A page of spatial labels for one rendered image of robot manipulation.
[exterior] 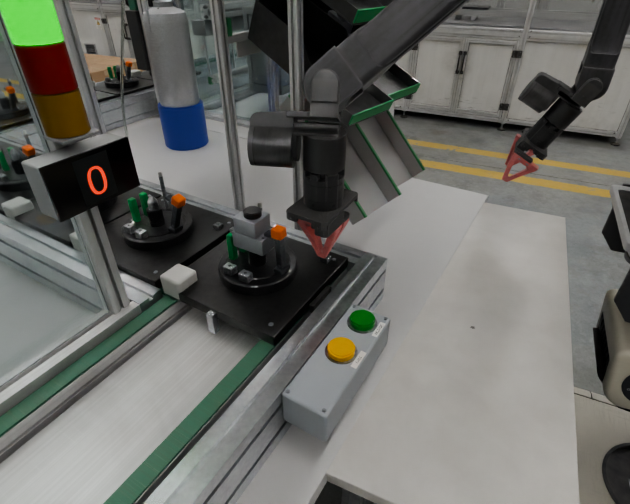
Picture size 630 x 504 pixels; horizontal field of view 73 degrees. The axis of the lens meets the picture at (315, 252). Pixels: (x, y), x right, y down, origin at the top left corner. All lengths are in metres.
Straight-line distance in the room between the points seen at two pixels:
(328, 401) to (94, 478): 0.30
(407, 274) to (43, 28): 0.75
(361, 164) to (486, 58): 3.78
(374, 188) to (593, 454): 1.01
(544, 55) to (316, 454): 4.31
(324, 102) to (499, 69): 4.18
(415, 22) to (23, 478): 0.72
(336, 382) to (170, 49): 1.23
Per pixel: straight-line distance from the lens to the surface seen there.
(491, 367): 0.81
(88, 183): 0.61
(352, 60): 0.56
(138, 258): 0.87
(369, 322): 0.67
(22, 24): 0.58
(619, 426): 1.65
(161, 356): 0.74
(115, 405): 0.70
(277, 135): 0.57
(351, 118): 0.79
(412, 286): 0.93
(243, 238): 0.72
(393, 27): 0.58
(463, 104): 4.78
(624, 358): 1.06
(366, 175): 0.95
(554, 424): 0.78
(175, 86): 1.59
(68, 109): 0.59
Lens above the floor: 1.44
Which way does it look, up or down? 35 degrees down
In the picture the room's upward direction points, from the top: straight up
